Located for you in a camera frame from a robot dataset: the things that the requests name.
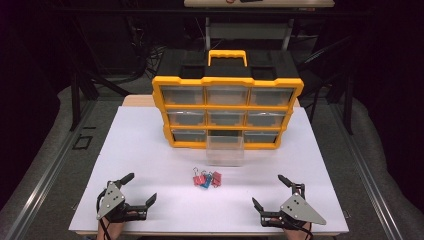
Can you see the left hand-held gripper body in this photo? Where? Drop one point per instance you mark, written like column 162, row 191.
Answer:
column 111, row 200

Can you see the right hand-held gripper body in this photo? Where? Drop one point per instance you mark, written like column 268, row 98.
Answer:
column 300, row 210

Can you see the blue binder clip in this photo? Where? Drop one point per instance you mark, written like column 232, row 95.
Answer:
column 207, row 181

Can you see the transparent small parts drawer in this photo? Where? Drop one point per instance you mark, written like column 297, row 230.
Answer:
column 225, row 150

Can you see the person's right hand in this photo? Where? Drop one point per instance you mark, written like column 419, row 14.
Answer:
column 296, row 235

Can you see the person's left hand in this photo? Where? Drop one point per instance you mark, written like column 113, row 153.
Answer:
column 115, row 231

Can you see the white table mat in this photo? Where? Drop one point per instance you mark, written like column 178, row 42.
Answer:
column 150, row 160

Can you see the black metal stand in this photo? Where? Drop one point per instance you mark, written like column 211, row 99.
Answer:
column 348, row 100
column 75, row 100

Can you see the grid of clear plastic drawers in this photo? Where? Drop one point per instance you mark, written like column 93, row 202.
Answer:
column 226, row 96

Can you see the yellow black organizer cabinet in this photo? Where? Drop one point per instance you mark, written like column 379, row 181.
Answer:
column 230, row 81

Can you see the aluminium floor rail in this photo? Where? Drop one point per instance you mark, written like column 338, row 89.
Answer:
column 366, row 173
column 50, row 170

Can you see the grey metal frame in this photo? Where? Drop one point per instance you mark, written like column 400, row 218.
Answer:
column 248, row 31

